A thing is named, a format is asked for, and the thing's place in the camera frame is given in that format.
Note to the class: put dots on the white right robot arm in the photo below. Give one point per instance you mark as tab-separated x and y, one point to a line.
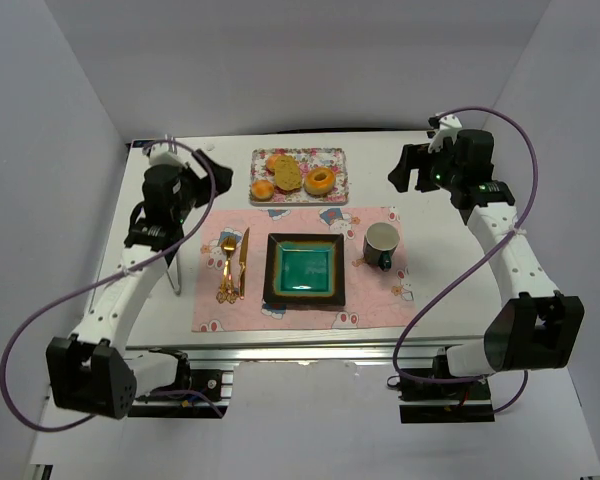
537	326

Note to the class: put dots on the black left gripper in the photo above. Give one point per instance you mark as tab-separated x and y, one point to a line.
203	176

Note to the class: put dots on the green white mug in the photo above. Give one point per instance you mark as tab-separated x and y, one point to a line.
380	242

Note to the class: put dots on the aluminium table rail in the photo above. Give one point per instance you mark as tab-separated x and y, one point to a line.
349	351

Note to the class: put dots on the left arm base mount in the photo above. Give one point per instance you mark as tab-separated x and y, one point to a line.
205	385

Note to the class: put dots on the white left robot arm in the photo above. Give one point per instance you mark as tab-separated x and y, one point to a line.
88	370

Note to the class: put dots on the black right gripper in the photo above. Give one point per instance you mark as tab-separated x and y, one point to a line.
421	167

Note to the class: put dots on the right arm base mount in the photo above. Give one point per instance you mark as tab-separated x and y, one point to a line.
426	398

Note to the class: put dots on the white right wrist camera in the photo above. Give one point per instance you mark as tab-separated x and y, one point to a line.
443	126

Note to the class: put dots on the gold fork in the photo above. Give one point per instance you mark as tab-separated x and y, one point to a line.
226	292

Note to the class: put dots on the pink bunny placemat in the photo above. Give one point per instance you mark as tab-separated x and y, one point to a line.
374	298

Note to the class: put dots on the black teal square plate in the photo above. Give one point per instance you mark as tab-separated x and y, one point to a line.
305	270

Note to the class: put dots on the round bun rear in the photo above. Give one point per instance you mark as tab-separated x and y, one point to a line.
271	163

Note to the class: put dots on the round bun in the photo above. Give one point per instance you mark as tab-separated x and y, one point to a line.
271	163
262	190

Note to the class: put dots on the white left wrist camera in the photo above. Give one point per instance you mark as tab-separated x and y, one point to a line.
164	152

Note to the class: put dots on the gold knife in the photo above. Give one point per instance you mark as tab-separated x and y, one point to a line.
243	264

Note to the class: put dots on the orange glazed donut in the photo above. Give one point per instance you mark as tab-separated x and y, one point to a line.
319	181

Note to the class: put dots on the round bun front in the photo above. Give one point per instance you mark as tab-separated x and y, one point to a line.
262	190

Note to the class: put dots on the seeded bread slice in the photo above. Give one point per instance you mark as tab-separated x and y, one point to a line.
287	175

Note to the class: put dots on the floral rectangular tray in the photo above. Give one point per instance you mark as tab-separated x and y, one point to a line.
307	159

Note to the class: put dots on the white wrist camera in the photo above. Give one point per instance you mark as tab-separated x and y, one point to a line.
164	152
443	126

